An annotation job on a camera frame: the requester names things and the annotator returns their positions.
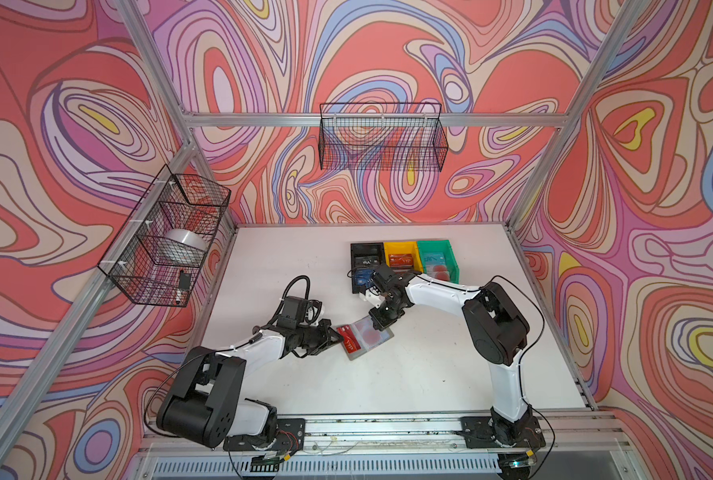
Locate left black wire basket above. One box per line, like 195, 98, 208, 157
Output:
98, 166, 232, 308

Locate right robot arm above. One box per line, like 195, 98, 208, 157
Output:
360, 265, 533, 447

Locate pink cards in green bin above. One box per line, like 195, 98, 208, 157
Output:
422, 252, 451, 281

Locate green plastic bin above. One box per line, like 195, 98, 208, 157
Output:
417, 240, 460, 283

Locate white pink april card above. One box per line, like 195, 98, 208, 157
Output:
354, 316, 393, 350

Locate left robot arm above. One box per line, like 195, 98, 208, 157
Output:
154, 275, 344, 450

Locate grey leather card holder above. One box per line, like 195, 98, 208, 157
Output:
336, 315, 394, 361

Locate black plastic bin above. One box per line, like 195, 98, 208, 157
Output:
348, 242, 385, 294

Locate black wire basket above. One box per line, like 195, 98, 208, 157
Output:
318, 100, 449, 172
98, 166, 232, 308

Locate yellow plastic bin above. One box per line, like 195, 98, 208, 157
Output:
383, 241, 423, 272

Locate red cards in yellow bin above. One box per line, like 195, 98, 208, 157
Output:
387, 253, 414, 270

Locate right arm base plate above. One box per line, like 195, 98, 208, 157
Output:
456, 412, 546, 450

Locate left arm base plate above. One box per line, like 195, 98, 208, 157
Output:
224, 417, 306, 454

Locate back black wire basket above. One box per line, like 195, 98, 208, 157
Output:
318, 100, 449, 172

